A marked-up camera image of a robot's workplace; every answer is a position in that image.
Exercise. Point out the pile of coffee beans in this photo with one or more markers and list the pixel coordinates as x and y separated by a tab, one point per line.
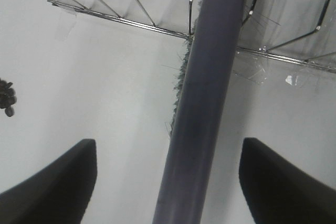
8	98

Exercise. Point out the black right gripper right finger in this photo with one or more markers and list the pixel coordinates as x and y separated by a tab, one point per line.
276	191

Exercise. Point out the chrome wire dish rack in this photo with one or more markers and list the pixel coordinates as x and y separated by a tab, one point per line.
301	32

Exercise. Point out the purple brush black bristles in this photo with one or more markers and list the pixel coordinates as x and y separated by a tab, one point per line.
191	150

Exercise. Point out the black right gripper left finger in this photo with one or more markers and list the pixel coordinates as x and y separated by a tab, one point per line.
59	193

